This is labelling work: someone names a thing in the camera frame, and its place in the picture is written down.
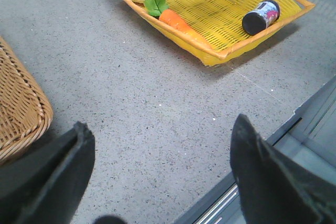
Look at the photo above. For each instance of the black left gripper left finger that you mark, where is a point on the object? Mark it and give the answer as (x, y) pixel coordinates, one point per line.
(47, 185)

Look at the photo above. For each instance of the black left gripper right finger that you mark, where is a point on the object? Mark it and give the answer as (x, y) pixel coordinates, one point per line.
(272, 187)

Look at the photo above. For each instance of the brown wicker basket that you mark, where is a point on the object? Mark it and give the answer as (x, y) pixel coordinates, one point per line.
(26, 113)

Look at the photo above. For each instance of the dark printed can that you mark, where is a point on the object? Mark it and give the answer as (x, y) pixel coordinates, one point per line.
(261, 17)

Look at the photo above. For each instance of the yellow wicker basket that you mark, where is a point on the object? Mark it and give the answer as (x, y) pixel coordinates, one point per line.
(219, 21)

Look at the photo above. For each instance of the toy carrot with leaves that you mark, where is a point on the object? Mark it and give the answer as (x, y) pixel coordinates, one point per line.
(161, 10)

